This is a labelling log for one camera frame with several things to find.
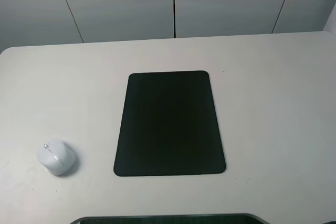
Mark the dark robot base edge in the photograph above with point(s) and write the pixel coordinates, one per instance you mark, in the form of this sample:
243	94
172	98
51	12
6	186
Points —
204	218

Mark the black rectangular mouse pad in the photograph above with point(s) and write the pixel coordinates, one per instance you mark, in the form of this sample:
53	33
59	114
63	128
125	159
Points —
169	126

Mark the white wireless computer mouse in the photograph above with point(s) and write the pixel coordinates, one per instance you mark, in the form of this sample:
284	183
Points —
56	157

